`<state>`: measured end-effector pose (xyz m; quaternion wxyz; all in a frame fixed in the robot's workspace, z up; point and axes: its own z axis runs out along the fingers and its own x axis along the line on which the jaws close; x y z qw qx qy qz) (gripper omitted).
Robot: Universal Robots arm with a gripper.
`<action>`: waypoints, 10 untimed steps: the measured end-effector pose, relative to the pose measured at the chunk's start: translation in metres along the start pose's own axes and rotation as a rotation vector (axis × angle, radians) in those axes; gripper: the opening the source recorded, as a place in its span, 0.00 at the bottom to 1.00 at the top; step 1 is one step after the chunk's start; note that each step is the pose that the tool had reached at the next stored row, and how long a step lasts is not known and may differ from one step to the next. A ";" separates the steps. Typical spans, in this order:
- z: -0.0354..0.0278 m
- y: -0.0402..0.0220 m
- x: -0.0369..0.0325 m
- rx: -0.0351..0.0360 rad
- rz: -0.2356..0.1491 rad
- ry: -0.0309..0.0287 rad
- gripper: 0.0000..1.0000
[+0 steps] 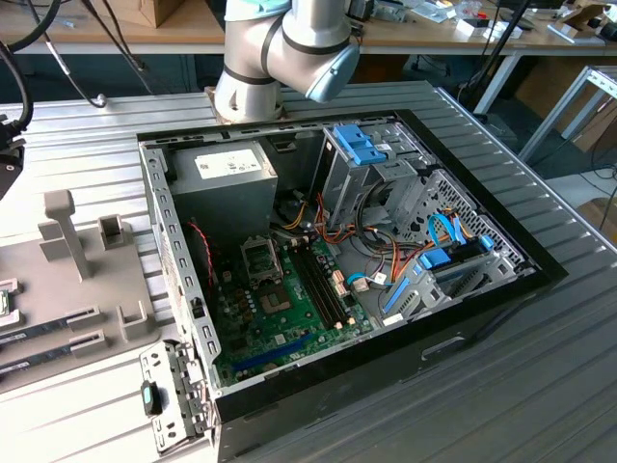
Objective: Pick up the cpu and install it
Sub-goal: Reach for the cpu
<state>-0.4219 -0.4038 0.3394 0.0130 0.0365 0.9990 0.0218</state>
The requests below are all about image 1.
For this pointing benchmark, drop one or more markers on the silver CPU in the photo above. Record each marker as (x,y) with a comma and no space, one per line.
(4,305)

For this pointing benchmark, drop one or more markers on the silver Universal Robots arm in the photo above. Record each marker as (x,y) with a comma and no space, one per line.
(308,34)

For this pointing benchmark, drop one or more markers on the CPU socket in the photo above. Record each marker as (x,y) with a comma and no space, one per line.
(276,301)

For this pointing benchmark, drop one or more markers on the grey parts rack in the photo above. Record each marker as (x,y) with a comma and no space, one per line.
(101,289)

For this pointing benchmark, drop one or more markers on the RAM stick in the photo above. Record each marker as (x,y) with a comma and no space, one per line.
(34,359)
(34,332)

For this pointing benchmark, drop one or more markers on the wooden desk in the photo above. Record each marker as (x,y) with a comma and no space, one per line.
(72,35)

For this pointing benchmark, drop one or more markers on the grey power supply unit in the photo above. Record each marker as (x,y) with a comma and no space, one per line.
(226,207)

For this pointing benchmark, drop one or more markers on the black lock teal mark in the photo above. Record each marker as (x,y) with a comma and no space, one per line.
(153,400)

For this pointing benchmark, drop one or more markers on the blue expansion slot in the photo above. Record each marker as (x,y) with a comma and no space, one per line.
(270,354)

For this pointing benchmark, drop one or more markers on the green motherboard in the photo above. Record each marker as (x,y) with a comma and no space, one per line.
(289,333)

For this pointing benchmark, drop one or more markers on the black RAM slot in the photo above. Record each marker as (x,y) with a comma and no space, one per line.
(314,284)
(327,284)

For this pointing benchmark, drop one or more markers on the grey metal drive cage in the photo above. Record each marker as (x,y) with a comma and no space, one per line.
(347,188)

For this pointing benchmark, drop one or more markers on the white board connector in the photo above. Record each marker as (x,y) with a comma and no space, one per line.
(342,289)
(337,277)

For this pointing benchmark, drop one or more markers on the blue plastic drive latch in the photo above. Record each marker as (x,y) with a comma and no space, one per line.
(359,144)

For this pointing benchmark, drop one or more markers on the black open PC case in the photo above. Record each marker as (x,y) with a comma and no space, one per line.
(366,386)

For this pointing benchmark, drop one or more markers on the grey metal disk bay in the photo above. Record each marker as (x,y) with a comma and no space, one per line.
(424,296)

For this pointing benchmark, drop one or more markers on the hard disk in blue carrier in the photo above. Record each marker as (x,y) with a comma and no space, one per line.
(435,259)

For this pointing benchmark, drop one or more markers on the small white box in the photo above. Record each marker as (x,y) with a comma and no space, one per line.
(470,28)

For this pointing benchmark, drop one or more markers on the black stand pole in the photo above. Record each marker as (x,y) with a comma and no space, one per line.
(502,43)

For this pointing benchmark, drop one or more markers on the flat brown cardboard box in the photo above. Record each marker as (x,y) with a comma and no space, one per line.
(600,128)

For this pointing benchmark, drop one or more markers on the brown cardboard sheet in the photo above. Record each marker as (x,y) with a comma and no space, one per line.
(602,217)

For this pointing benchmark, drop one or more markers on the open brown cardboard tray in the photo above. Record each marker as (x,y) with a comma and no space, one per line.
(581,17)

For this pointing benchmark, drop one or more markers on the aluminium profile frame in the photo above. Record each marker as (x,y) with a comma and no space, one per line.
(554,113)

